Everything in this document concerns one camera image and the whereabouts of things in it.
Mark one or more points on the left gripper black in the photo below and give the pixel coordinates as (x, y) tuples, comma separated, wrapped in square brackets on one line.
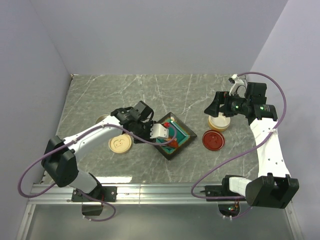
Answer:
[(147, 137)]

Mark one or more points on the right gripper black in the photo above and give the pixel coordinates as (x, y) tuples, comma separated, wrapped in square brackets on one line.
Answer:
[(213, 109)]

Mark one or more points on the red fried chicken piece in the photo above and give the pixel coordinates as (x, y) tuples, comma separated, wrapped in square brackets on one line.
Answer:
[(174, 144)]

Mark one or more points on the metal tongs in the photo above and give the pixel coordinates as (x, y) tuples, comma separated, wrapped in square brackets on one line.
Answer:
[(156, 141)]

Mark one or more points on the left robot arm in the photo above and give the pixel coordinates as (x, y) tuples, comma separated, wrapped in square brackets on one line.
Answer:
[(62, 164)]

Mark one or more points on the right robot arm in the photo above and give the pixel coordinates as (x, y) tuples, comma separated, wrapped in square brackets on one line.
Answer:
[(274, 187)]

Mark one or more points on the red steel lunch container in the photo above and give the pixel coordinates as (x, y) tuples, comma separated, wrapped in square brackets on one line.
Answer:
[(101, 118)]

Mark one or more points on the cream white bowl container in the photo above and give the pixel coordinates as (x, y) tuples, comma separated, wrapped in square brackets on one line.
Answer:
[(220, 123)]

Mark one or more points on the cream round lid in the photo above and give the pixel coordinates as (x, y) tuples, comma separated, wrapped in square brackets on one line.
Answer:
[(120, 144)]

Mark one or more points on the red round lid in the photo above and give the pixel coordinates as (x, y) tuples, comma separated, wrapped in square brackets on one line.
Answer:
[(213, 140)]

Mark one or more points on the teal square plate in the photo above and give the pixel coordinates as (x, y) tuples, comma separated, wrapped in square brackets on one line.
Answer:
[(184, 136)]

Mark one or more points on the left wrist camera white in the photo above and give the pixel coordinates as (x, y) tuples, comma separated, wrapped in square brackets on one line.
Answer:
[(159, 131)]

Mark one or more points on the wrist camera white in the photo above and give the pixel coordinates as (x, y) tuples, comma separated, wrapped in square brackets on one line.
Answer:
[(236, 82), (159, 131)]

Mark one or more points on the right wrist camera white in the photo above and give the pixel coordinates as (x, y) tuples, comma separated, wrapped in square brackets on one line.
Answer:
[(236, 82)]

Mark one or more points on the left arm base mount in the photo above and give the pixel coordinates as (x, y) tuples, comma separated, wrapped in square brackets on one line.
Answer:
[(93, 203)]

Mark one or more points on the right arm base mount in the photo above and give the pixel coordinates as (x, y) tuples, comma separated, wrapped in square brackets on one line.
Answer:
[(229, 203)]

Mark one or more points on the aluminium mounting rail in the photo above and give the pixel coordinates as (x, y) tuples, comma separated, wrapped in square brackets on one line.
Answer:
[(127, 194)]

